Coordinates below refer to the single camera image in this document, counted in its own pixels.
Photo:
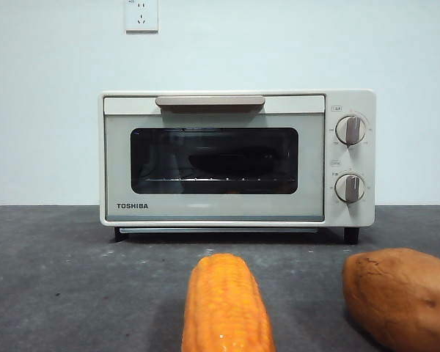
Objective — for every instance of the purple eggplant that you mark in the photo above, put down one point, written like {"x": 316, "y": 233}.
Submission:
{"x": 234, "y": 161}

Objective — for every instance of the glass oven door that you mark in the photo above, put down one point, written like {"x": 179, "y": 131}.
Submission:
{"x": 212, "y": 207}

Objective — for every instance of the metal oven crumb tray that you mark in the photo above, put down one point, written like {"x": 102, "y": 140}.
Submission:
{"x": 216, "y": 230}

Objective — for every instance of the white Toshiba toaster oven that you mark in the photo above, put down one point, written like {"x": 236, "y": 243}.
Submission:
{"x": 346, "y": 157}

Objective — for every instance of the yellow corn cob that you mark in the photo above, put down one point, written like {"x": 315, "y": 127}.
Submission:
{"x": 227, "y": 304}

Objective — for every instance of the small beige timer knob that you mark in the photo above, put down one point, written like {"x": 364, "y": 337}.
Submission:
{"x": 350, "y": 188}

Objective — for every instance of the large beige temperature knob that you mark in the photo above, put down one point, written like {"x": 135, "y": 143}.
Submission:
{"x": 350, "y": 130}

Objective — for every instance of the brown sweet potato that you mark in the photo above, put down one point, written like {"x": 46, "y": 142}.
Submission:
{"x": 403, "y": 297}

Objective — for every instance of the white wall socket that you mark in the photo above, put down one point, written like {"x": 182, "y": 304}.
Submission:
{"x": 141, "y": 16}

